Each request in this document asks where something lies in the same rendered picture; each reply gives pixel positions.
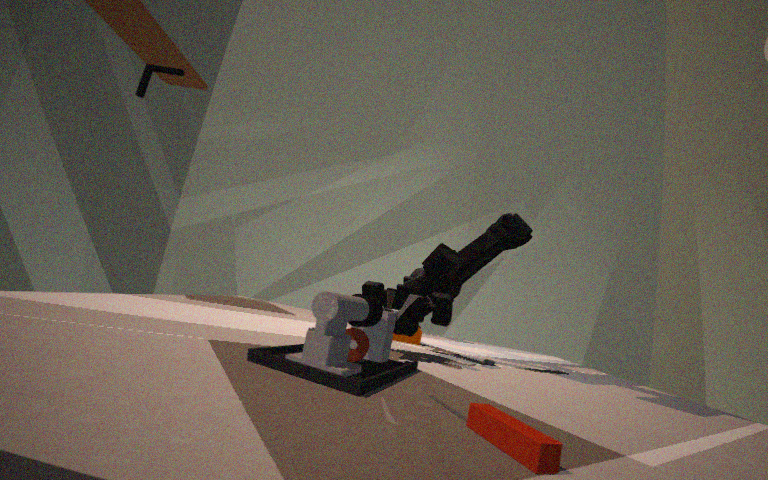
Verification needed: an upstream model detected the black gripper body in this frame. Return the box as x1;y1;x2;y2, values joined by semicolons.
362;276;453;326

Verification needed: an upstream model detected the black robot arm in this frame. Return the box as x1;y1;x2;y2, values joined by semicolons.
394;213;532;336

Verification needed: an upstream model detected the red-brown ring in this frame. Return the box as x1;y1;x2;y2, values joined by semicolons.
345;328;369;362

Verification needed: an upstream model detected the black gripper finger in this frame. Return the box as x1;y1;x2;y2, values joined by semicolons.
383;289;397;310
395;294;424;327

